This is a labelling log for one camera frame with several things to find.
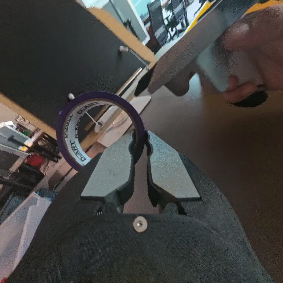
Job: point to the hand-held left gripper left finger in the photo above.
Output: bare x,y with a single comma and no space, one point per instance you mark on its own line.
110,174

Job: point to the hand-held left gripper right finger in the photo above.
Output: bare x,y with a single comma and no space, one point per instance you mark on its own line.
170,174

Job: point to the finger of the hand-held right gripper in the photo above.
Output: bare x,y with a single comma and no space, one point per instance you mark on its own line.
176,66

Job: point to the purple tape roll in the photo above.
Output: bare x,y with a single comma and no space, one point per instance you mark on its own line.
99,95

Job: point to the person's right hand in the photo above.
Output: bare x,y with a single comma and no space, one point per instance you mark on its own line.
265,44

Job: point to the black office chair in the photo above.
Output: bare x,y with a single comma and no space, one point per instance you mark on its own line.
179,13
158,22

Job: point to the white flat stand base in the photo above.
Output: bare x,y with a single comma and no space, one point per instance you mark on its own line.
140,104

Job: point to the clear plastic storage bin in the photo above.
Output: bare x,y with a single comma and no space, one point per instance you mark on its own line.
20,225

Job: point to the black wooden-framed book stand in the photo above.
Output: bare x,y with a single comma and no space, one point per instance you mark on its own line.
55,44

